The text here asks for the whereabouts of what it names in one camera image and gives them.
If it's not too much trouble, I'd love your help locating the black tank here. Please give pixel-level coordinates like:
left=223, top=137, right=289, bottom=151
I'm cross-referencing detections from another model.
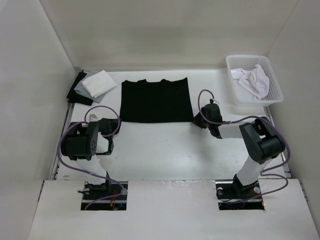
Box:
left=66, top=71, right=94, bottom=106
left=120, top=78, right=194, bottom=124

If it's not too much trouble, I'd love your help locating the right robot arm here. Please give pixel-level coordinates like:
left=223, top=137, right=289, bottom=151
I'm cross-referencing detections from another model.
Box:
left=192, top=103, right=286, bottom=201

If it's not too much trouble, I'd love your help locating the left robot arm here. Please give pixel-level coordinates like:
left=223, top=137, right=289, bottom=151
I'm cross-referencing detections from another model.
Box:
left=59, top=118, right=121, bottom=200

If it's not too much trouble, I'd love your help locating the folded black tank top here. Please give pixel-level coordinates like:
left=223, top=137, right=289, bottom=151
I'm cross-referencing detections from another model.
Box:
left=66, top=71, right=94, bottom=106

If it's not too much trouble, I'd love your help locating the folded white tank top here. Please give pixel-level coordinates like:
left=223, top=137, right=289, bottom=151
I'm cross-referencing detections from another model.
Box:
left=81, top=70, right=117, bottom=98

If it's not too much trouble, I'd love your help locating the folded grey tank top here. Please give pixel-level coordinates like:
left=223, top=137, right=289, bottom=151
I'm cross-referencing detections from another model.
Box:
left=74, top=70, right=106, bottom=103

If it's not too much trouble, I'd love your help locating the crumpled white tank top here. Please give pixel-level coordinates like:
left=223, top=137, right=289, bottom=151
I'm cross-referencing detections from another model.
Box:
left=231, top=64, right=270, bottom=100

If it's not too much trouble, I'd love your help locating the white plastic mesh basket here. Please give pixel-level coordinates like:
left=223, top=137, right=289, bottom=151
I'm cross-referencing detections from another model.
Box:
left=225, top=55, right=284, bottom=108

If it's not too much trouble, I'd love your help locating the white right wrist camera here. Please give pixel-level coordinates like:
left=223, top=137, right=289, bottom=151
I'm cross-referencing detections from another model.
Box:
left=209, top=98, right=219, bottom=105

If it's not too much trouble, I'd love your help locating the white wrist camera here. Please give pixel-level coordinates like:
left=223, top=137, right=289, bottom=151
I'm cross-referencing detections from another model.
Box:
left=209, top=98, right=219, bottom=105
left=89, top=114, right=99, bottom=123

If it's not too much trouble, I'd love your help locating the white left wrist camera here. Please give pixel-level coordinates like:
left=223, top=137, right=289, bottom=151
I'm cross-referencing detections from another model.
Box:
left=89, top=114, right=99, bottom=123

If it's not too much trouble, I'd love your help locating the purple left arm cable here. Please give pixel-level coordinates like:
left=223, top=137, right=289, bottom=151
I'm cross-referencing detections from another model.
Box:
left=56, top=105, right=126, bottom=210

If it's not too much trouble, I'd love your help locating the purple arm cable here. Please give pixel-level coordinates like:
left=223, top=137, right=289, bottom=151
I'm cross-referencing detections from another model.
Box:
left=56, top=105, right=126, bottom=210
left=198, top=89, right=292, bottom=203

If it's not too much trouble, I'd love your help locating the right metal table rail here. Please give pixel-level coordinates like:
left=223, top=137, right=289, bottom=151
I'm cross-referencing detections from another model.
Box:
left=264, top=106, right=292, bottom=179

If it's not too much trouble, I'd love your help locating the metal table rail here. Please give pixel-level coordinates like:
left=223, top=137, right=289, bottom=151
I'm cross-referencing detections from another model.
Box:
left=264, top=106, right=292, bottom=179
left=51, top=66, right=85, bottom=181

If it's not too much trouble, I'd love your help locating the left metal table rail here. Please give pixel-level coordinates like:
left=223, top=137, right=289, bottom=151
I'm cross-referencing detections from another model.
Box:
left=51, top=66, right=85, bottom=181

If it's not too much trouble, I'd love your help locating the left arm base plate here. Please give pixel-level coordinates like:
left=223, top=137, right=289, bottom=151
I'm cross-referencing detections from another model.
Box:
left=78, top=181, right=128, bottom=211

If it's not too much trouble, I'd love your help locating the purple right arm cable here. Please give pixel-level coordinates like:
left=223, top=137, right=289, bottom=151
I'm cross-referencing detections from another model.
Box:
left=198, top=89, right=292, bottom=203

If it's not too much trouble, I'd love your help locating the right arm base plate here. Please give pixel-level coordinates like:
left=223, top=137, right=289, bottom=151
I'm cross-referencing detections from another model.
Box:
left=215, top=181, right=265, bottom=211

